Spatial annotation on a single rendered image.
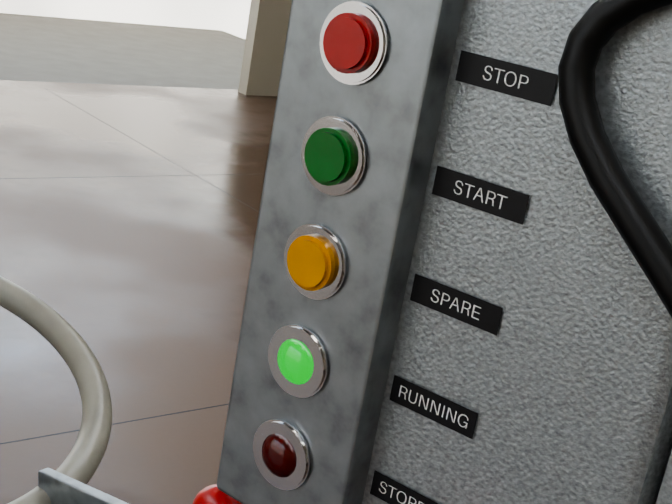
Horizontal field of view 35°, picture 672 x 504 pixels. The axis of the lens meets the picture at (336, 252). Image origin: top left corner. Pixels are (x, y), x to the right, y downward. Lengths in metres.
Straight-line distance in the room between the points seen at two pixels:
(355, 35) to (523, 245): 0.11
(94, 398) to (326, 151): 0.69
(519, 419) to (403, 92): 0.15
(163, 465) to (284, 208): 2.65
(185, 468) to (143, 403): 0.40
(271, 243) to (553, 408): 0.15
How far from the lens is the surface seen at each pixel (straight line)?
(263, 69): 8.78
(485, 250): 0.47
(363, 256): 0.49
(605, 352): 0.46
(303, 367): 0.51
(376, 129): 0.47
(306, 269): 0.50
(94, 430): 1.09
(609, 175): 0.42
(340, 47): 0.48
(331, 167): 0.48
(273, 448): 0.54
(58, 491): 0.99
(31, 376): 3.57
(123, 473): 3.08
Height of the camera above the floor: 1.57
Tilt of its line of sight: 18 degrees down
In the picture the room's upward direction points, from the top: 10 degrees clockwise
